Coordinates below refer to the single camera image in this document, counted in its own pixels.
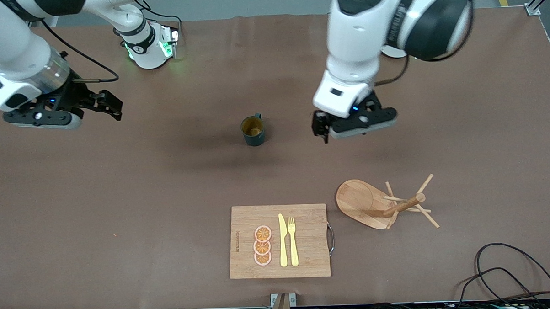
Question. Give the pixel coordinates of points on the metal table edge bracket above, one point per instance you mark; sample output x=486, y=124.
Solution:
x=280, y=305

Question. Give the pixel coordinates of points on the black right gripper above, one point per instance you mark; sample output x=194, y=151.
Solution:
x=79, y=94

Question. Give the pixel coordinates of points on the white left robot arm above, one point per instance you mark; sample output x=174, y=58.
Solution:
x=358, y=46

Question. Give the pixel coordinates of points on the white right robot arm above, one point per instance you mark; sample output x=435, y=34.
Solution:
x=10, y=49

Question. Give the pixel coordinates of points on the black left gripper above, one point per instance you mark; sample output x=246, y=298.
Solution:
x=320, y=123

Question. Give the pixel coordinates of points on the yellow plastic fork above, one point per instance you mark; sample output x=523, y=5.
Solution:
x=293, y=245

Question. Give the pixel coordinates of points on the wooden mug tree stand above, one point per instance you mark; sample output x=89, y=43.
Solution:
x=363, y=206

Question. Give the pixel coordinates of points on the dark green cup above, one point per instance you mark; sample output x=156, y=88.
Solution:
x=255, y=137

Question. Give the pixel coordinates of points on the yellow plastic knife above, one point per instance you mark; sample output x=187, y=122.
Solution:
x=283, y=245

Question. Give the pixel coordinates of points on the orange slice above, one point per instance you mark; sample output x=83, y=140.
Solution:
x=262, y=233

